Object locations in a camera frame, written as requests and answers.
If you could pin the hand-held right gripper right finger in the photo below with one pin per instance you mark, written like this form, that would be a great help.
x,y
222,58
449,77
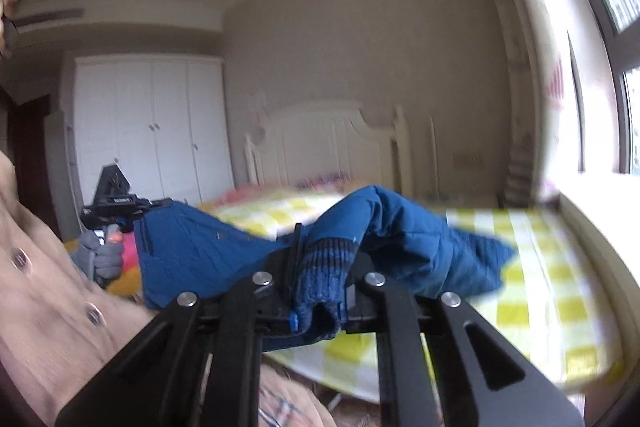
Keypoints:
x,y
400,332

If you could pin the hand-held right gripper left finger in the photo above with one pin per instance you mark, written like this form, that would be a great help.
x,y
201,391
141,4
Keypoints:
x,y
240,332

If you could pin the blue quilted jacket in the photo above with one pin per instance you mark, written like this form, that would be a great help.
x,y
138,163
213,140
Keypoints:
x,y
400,227

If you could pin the person's left hand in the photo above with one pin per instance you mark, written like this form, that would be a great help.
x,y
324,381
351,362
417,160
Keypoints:
x,y
105,259

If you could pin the white wardrobe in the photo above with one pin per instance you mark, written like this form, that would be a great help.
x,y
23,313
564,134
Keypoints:
x,y
150,132

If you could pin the plaid garment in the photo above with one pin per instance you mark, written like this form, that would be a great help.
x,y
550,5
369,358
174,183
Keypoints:
x,y
287,399

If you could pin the dark door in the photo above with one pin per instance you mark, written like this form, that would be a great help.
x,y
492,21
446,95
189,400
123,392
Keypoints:
x,y
27,157

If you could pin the yellow checkered quilt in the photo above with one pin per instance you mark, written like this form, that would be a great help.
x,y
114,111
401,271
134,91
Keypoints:
x,y
540,287

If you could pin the white pole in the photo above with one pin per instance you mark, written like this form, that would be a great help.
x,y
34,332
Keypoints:
x,y
433,152

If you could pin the white bed headboard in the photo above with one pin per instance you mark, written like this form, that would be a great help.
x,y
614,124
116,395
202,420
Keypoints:
x,y
325,142

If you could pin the person's face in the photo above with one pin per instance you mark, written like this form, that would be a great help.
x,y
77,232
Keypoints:
x,y
10,2

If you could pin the printed curtain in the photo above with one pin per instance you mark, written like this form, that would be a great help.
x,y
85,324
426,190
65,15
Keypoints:
x,y
540,57

